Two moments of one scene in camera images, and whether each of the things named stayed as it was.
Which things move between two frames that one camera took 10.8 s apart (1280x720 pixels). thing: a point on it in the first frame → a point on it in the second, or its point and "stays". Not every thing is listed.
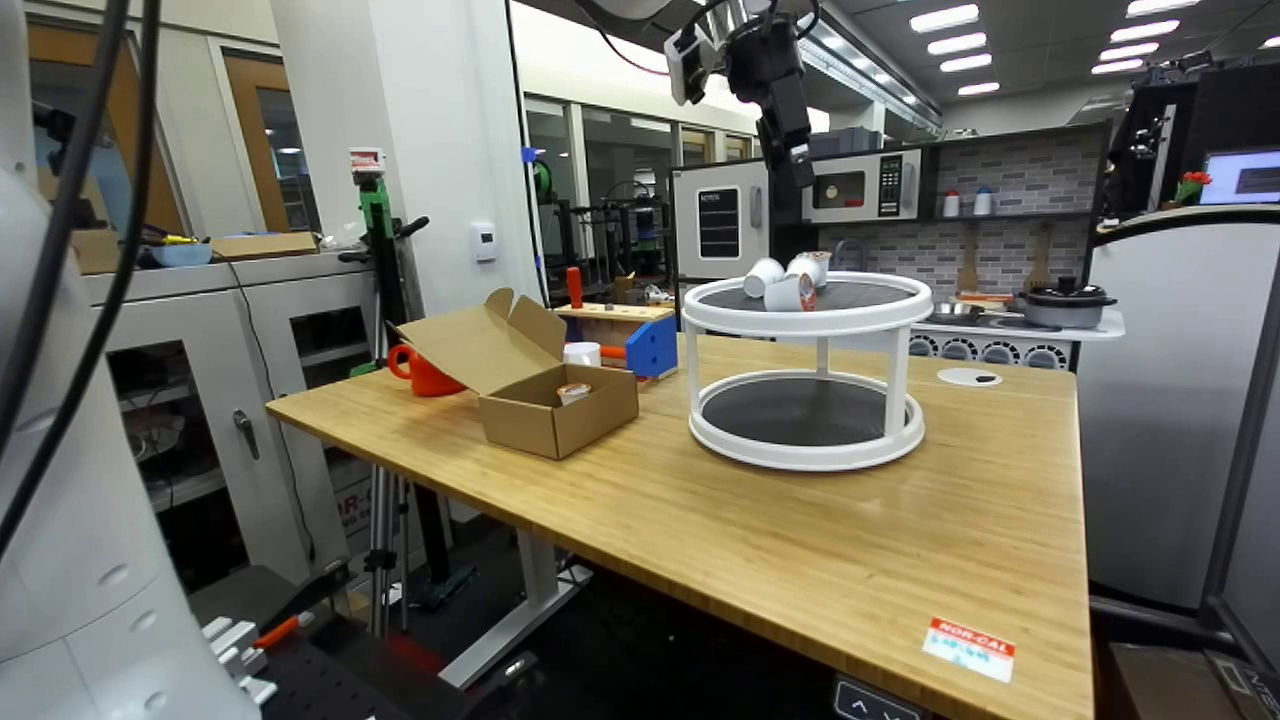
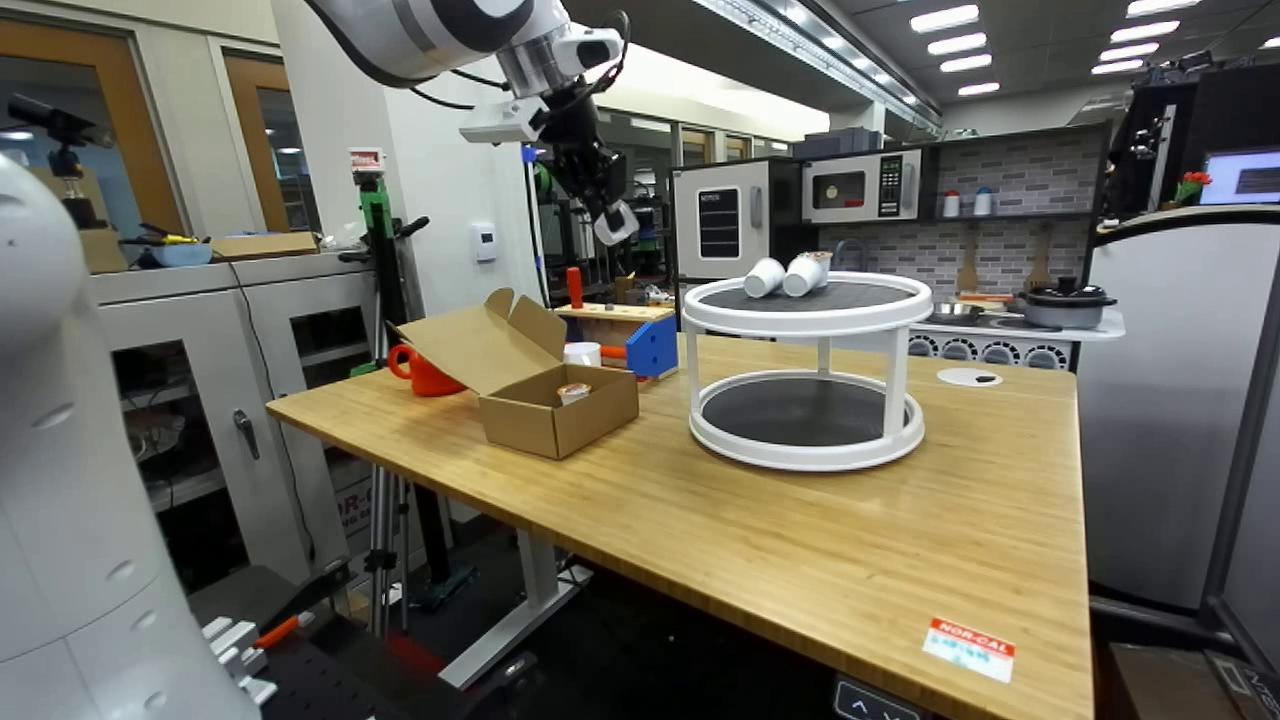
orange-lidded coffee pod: (570, 392) stays
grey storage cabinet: (203, 351) stays
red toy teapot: (427, 382) stays
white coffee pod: (813, 267) → (627, 231)
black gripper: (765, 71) → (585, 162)
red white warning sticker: (969, 649) stays
